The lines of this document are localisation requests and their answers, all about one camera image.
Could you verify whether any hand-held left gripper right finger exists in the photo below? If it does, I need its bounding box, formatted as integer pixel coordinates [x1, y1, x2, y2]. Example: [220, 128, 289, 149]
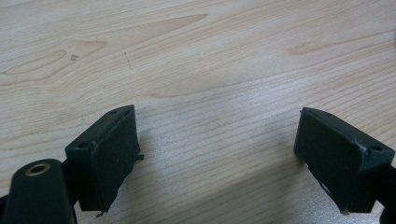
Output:
[293, 106, 396, 217]

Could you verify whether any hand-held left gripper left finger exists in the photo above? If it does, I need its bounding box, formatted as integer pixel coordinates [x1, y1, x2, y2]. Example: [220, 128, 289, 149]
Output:
[64, 104, 146, 218]

